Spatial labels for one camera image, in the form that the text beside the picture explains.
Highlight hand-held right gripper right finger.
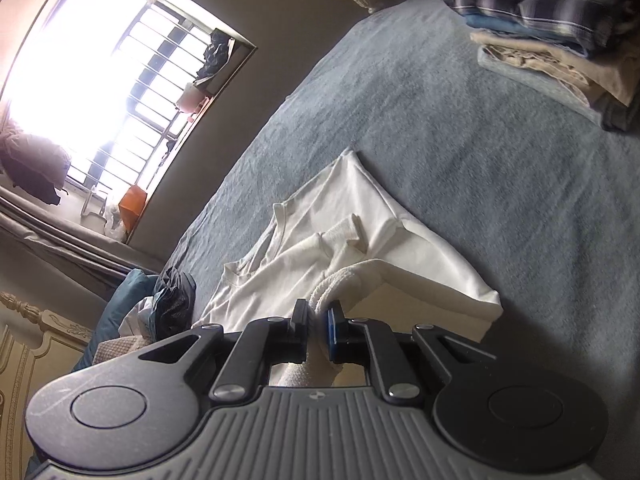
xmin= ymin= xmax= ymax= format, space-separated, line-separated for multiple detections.
xmin=325 ymin=301 xmax=498 ymax=405

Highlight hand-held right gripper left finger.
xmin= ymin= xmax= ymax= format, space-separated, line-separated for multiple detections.
xmin=137 ymin=298 xmax=313 ymax=405

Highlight white sweatshirt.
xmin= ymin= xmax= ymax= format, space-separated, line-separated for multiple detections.
xmin=192 ymin=149 xmax=503 ymax=389

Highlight dark clothes pile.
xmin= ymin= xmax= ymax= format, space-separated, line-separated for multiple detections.
xmin=195 ymin=27 xmax=236 ymax=84

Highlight dark hanging clothes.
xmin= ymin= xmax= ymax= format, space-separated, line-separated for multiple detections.
xmin=0 ymin=120 xmax=71 ymax=206

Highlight black garment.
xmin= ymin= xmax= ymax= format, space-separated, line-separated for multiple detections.
xmin=152 ymin=266 xmax=197 ymax=341

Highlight cream garment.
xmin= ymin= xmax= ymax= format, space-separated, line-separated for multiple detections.
xmin=120 ymin=295 xmax=158 ymax=338

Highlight beige houndstooth garment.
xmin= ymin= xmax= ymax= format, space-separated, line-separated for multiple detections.
xmin=95 ymin=335 xmax=151 ymax=367

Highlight blue pillow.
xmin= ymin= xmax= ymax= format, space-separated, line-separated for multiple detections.
xmin=75 ymin=269 xmax=161 ymax=371

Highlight orange bag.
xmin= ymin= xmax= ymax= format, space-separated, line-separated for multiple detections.
xmin=119 ymin=185 xmax=147 ymax=234

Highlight white plastic bag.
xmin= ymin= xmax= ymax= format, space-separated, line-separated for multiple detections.
xmin=101 ymin=204 xmax=127 ymax=242

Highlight grey curtain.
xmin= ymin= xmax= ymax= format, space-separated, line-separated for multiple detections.
xmin=0 ymin=192 xmax=168 ymax=306

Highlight pink bowl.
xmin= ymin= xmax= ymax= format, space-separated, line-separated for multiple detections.
xmin=177 ymin=80 xmax=209 ymax=114

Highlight cream carved headboard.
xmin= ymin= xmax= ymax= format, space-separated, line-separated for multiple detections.
xmin=0 ymin=290 xmax=96 ymax=466

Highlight cardboard box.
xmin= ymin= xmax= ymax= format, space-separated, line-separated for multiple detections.
xmin=192 ymin=35 xmax=252 ymax=97

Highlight window grille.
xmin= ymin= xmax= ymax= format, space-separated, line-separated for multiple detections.
xmin=10 ymin=0 xmax=237 ymax=197

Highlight folded light blue cloth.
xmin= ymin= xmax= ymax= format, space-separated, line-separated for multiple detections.
xmin=476 ymin=46 xmax=608 ymax=127

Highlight folded blue denim garment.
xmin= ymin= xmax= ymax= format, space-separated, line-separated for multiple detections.
xmin=465 ymin=12 xmax=588 ymax=58

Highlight folded dark grey garment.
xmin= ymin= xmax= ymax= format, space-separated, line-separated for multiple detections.
xmin=600 ymin=92 xmax=640 ymax=133

